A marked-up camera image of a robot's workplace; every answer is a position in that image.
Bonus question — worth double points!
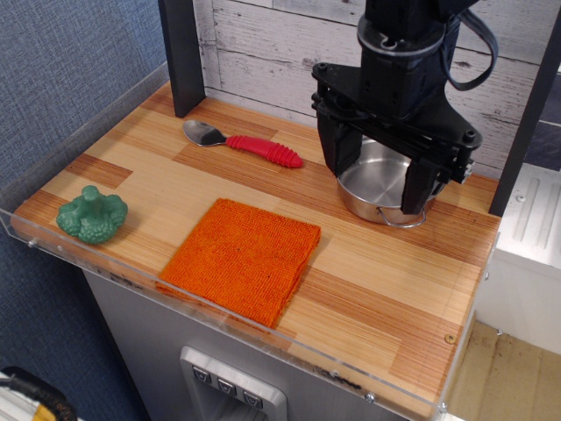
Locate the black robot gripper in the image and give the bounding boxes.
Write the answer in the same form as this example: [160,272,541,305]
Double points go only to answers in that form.
[312,46,482,215]

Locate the stainless steel pot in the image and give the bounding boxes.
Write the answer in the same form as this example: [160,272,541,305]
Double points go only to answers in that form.
[337,137,444,228]

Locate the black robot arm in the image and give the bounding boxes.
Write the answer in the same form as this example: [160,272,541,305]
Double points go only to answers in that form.
[312,1,482,214]

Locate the orange folded cloth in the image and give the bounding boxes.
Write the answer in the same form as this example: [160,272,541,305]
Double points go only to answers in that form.
[156,198,321,328]

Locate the white toy sink unit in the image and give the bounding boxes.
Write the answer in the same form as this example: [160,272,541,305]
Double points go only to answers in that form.
[474,164,560,353]

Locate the silver dispenser button panel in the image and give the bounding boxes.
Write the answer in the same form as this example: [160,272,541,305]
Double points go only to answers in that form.
[180,346,288,420]

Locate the grey toy fridge cabinet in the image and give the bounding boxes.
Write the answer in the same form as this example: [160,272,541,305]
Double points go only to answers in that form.
[85,271,404,420]

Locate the green toy broccoli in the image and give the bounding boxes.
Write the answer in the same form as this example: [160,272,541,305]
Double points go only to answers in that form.
[56,185,128,245]

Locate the clear acrylic table guard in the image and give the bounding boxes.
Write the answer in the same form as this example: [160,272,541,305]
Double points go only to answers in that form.
[1,63,498,418]

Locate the black and yellow object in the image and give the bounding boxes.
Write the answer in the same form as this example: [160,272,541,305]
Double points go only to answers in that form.
[1,367,80,420]

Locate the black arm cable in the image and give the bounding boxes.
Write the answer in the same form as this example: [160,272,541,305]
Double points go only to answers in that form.
[442,6,500,92]

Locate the dark right vertical post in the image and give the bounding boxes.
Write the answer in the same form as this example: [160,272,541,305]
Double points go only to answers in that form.
[488,11,560,217]

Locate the red handled metal spoon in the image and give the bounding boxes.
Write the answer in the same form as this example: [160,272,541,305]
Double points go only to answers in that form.
[182,120,303,168]

